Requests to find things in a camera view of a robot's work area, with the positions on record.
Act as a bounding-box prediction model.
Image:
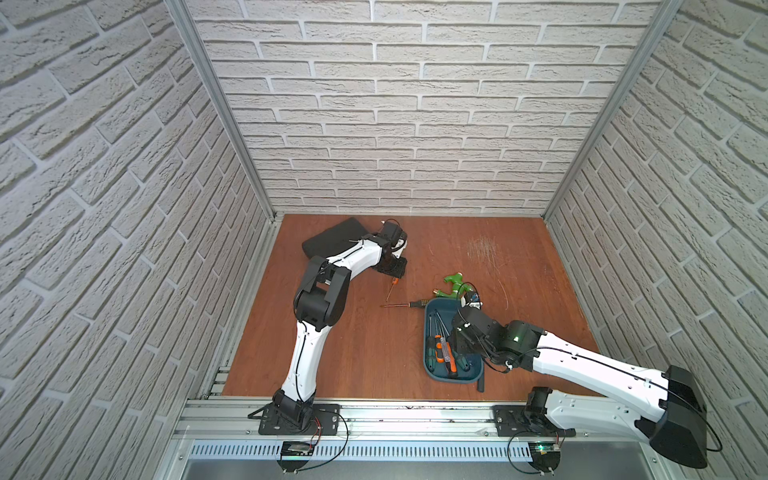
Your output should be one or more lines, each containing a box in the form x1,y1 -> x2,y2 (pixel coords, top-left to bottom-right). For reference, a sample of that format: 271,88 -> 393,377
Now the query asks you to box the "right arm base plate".
492,405 -> 576,438

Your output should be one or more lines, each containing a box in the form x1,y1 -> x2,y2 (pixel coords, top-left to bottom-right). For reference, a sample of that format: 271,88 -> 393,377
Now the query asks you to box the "black yellow screwdriver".
381,299 -> 429,309

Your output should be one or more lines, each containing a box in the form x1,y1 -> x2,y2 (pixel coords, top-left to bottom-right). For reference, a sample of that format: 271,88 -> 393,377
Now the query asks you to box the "aluminium frame corner post left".
166,0 -> 277,222

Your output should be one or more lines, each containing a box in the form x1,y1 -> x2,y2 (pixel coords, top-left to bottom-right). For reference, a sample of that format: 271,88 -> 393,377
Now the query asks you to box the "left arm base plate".
256,403 -> 341,436

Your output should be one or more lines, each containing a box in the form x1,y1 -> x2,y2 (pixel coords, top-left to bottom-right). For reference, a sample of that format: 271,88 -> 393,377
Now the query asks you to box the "controller board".
528,443 -> 561,475
277,441 -> 315,473

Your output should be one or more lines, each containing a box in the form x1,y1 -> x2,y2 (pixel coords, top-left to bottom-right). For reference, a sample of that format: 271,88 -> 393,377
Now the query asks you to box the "green plastic clamp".
433,272 -> 476,299

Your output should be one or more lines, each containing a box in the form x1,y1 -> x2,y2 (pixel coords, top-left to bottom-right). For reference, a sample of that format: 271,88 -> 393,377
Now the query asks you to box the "right controller board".
528,443 -> 561,475

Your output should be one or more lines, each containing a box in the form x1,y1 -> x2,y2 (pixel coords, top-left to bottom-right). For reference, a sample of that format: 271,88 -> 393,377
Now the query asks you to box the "left controller board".
277,441 -> 315,473

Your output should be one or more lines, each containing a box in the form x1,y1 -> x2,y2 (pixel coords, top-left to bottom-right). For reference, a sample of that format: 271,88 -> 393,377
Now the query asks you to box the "aluminium frame corner post right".
541,0 -> 683,224

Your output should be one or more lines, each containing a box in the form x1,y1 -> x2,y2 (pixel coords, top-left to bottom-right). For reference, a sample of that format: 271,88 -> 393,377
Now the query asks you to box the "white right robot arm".
449,305 -> 712,469

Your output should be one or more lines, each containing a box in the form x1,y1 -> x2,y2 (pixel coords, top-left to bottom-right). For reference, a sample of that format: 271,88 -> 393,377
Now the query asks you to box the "aluminium frame corner post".
541,0 -> 683,224
166,0 -> 277,222

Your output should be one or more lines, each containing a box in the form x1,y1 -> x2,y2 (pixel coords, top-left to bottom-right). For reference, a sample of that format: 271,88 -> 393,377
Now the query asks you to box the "black plastic tool case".
302,217 -> 369,259

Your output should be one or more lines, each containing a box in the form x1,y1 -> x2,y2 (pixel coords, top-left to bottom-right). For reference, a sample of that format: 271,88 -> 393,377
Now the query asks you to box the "large green black screwdriver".
425,321 -> 437,373

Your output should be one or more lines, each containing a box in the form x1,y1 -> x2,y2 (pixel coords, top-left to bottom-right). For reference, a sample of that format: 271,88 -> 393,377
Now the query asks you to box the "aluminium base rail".
155,397 -> 681,479

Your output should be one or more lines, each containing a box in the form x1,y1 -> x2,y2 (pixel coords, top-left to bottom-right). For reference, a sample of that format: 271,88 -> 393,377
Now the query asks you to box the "teal storage tray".
423,297 -> 484,391

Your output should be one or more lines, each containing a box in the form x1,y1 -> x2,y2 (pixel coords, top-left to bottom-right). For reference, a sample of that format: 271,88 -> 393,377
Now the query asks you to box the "orange black screwdriver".
440,344 -> 458,378

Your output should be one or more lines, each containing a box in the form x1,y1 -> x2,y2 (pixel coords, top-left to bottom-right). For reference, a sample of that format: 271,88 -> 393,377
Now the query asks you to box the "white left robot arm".
271,218 -> 408,429

